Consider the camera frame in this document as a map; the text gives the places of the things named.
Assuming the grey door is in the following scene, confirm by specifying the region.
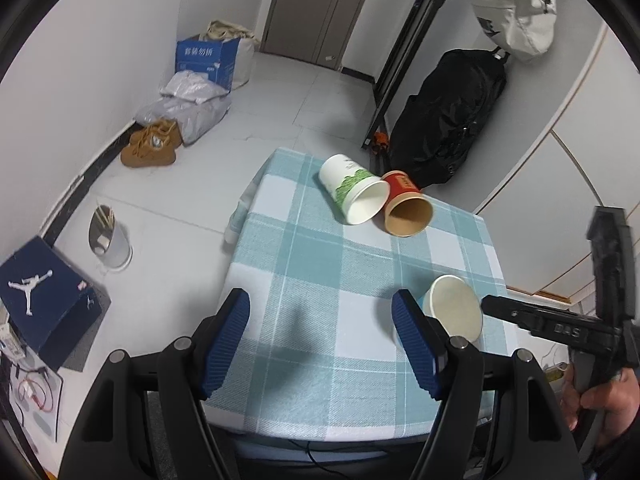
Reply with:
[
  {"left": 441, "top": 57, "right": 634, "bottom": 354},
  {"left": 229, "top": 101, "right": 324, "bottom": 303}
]
[{"left": 259, "top": 0, "right": 375, "bottom": 72}]

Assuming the navy shoe box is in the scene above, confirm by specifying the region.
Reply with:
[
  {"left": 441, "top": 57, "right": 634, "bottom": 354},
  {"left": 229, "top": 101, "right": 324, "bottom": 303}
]
[{"left": 0, "top": 236, "right": 111, "bottom": 372}]

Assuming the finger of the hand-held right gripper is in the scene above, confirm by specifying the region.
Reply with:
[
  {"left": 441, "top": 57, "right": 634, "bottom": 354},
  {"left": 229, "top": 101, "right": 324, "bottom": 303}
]
[{"left": 481, "top": 295, "right": 622, "bottom": 357}]

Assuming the beige canvas bag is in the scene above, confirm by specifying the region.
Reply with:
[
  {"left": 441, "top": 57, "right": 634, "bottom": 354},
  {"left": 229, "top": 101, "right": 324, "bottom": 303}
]
[{"left": 200, "top": 20, "right": 260, "bottom": 91}]

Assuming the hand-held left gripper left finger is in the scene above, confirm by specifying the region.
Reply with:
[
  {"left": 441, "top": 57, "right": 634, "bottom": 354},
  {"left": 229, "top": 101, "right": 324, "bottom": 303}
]
[{"left": 59, "top": 287, "right": 251, "bottom": 480}]

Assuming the red paper cup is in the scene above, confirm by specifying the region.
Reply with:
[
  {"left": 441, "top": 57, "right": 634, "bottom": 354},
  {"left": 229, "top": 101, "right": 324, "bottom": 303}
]
[{"left": 381, "top": 170, "right": 434, "bottom": 239}]

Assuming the blue cardboard box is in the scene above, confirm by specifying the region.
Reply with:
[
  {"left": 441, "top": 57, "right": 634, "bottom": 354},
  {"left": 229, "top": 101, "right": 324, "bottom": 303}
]
[{"left": 175, "top": 36, "right": 241, "bottom": 92}]

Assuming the light blue paper cup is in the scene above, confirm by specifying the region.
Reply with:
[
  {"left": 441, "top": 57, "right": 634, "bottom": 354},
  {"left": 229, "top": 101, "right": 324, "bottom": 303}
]
[{"left": 422, "top": 274, "right": 484, "bottom": 346}]

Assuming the white green paper cup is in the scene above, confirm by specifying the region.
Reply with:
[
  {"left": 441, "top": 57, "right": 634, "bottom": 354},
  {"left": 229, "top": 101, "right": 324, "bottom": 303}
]
[{"left": 319, "top": 153, "right": 391, "bottom": 226}]

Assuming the person's right forearm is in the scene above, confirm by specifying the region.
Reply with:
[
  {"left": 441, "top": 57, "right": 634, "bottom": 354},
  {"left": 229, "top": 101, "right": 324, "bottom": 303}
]
[{"left": 575, "top": 410, "right": 640, "bottom": 480}]

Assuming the white trash bin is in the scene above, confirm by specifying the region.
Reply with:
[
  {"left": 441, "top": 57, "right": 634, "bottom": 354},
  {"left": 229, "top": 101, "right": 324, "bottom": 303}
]
[{"left": 88, "top": 204, "right": 134, "bottom": 271}]

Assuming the black metal stand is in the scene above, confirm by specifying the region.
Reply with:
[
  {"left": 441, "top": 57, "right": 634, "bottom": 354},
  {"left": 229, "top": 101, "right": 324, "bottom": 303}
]
[{"left": 360, "top": 0, "right": 458, "bottom": 152}]

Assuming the red cable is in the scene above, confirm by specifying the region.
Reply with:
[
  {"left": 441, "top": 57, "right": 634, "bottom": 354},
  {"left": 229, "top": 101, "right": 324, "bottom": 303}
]
[{"left": 16, "top": 366, "right": 55, "bottom": 415}]

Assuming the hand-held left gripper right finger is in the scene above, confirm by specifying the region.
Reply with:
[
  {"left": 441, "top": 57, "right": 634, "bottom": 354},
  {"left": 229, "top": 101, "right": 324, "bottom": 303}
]
[{"left": 391, "top": 288, "right": 584, "bottom": 480}]

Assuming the large grey plastic bag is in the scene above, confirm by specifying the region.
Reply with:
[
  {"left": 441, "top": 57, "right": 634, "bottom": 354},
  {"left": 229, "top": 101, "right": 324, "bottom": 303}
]
[{"left": 134, "top": 94, "right": 234, "bottom": 147}]

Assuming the black duffel bag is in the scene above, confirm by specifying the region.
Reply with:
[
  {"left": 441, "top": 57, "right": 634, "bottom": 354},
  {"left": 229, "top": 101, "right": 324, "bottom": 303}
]
[{"left": 388, "top": 48, "right": 509, "bottom": 189}]

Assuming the white tote bag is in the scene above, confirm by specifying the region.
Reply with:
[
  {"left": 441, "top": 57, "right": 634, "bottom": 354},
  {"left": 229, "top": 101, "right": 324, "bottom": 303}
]
[{"left": 462, "top": 0, "right": 559, "bottom": 64}]

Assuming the teal checked tablecloth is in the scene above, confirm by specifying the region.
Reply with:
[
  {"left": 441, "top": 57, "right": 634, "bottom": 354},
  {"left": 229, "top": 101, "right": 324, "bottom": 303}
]
[{"left": 202, "top": 147, "right": 521, "bottom": 443}]

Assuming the person's right hand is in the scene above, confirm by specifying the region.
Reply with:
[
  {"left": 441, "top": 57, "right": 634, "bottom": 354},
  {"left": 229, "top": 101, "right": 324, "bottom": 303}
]
[{"left": 561, "top": 365, "right": 640, "bottom": 442}]

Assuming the small grey plastic bag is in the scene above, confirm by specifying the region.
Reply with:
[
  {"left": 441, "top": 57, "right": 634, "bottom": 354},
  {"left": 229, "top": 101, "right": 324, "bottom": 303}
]
[{"left": 160, "top": 71, "right": 229, "bottom": 106}]

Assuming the white wardrobe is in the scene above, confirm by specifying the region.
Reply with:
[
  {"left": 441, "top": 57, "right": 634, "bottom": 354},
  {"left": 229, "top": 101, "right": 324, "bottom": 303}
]
[{"left": 472, "top": 20, "right": 640, "bottom": 307}]

